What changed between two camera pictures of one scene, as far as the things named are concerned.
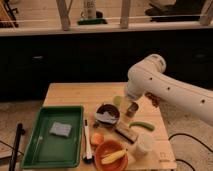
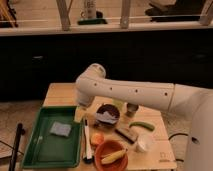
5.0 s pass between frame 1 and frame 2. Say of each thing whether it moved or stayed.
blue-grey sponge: stayed
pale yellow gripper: moved
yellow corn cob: stayed
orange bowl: stayed
